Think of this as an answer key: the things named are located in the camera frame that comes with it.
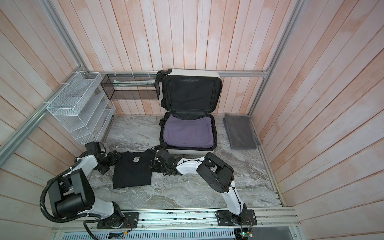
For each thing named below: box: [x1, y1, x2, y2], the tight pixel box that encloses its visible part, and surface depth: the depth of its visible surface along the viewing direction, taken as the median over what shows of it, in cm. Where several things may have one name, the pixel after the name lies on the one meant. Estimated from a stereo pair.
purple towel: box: [163, 115, 214, 149], surface depth 101 cm
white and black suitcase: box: [156, 68, 223, 156], surface depth 99 cm
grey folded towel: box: [223, 113, 261, 150], surface depth 107 cm
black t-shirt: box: [112, 149, 155, 190], surface depth 90 cm
